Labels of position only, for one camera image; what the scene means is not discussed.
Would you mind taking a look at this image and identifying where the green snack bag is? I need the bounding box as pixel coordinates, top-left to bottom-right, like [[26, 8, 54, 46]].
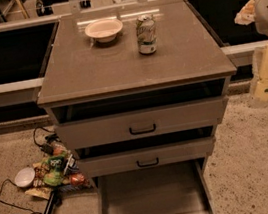
[[43, 155, 65, 187]]

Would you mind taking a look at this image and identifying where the red round snack item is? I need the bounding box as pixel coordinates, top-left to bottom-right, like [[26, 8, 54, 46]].
[[69, 173, 86, 186]]

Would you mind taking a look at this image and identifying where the green white soda can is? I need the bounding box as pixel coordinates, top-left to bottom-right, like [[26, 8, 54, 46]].
[[136, 13, 157, 55]]

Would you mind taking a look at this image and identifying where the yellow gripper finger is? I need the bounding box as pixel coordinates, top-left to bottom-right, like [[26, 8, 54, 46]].
[[235, 0, 255, 26]]

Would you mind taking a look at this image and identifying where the grey drawer cabinet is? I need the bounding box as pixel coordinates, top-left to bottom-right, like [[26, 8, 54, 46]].
[[23, 0, 255, 214]]

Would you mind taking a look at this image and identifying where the white bowl on cabinet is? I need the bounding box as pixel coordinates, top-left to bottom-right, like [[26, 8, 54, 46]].
[[84, 19, 123, 43]]

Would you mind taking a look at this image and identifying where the grey drawer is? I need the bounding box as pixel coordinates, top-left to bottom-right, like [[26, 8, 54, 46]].
[[55, 97, 228, 150], [98, 160, 215, 214], [77, 136, 215, 178]]

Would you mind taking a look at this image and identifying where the yellow snack packet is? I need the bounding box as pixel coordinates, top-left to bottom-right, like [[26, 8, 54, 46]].
[[25, 187, 52, 200]]

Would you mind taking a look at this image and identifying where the black power adapter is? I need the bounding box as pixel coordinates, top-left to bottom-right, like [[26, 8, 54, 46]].
[[40, 143, 54, 155]]

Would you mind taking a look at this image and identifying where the white bowl on floor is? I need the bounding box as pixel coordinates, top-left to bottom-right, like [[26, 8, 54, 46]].
[[14, 167, 36, 188]]

